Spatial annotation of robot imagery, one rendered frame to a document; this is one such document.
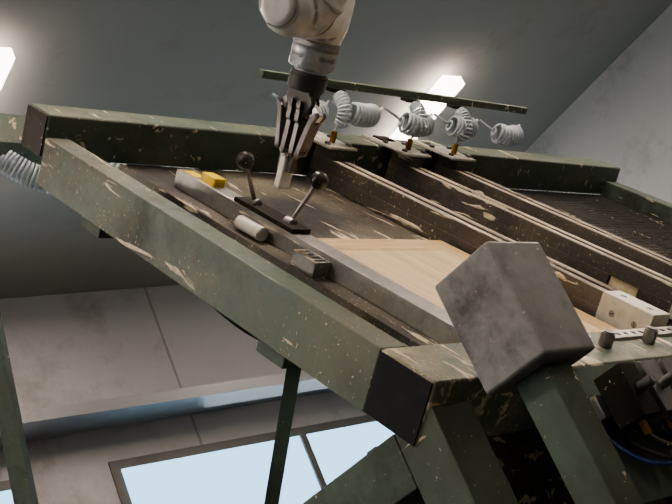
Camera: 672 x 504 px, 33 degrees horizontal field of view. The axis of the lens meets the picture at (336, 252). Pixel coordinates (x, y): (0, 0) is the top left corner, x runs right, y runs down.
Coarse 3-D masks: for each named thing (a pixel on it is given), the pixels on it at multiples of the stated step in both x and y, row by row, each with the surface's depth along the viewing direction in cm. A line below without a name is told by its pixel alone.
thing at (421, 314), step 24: (192, 192) 249; (216, 192) 243; (288, 240) 225; (312, 240) 224; (336, 264) 215; (360, 264) 216; (360, 288) 210; (384, 288) 206; (408, 312) 201; (432, 312) 198; (432, 336) 197; (456, 336) 193
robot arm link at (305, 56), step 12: (300, 48) 213; (312, 48) 212; (324, 48) 213; (336, 48) 215; (300, 60) 214; (312, 60) 213; (324, 60) 214; (336, 60) 217; (312, 72) 215; (324, 72) 215
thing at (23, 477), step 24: (0, 120) 295; (24, 120) 301; (0, 144) 292; (0, 312) 277; (0, 336) 271; (0, 360) 269; (0, 384) 267; (288, 384) 204; (0, 408) 266; (288, 408) 204; (0, 432) 264; (288, 432) 205; (24, 456) 263; (24, 480) 260
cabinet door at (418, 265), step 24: (336, 240) 237; (360, 240) 242; (384, 240) 247; (408, 240) 253; (432, 240) 258; (384, 264) 230; (408, 264) 234; (432, 264) 239; (456, 264) 244; (408, 288) 218; (432, 288) 222
